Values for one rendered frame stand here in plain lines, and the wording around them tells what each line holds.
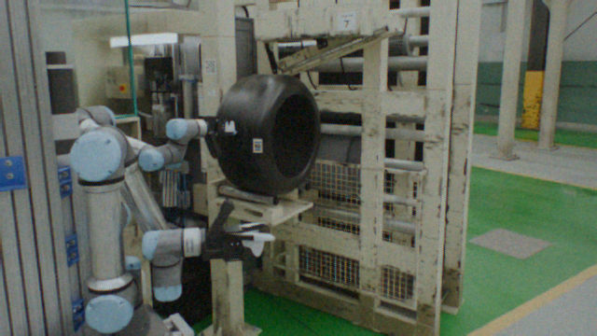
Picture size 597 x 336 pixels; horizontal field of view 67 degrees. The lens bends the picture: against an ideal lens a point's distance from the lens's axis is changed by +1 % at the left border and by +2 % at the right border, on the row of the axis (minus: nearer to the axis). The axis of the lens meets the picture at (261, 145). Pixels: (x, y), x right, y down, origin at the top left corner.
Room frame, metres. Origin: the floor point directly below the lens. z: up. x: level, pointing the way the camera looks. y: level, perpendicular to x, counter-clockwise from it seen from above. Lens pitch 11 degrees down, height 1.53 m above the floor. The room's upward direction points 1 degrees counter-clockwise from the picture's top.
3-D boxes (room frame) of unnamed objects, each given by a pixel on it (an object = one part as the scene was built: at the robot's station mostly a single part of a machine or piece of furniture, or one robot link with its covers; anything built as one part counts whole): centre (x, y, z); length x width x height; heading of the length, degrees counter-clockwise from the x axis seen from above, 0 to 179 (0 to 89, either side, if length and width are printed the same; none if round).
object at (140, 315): (1.27, 0.43, 0.77); 0.15 x 0.15 x 0.10
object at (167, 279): (1.18, 0.27, 0.94); 0.11 x 0.08 x 0.11; 6
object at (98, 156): (1.14, 0.42, 1.09); 0.15 x 0.12 x 0.55; 6
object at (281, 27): (2.35, -0.29, 1.71); 0.61 x 0.25 x 0.15; 53
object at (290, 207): (2.19, -0.01, 0.80); 0.37 x 0.36 x 0.02; 143
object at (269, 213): (2.08, 0.08, 0.84); 0.36 x 0.09 x 0.06; 53
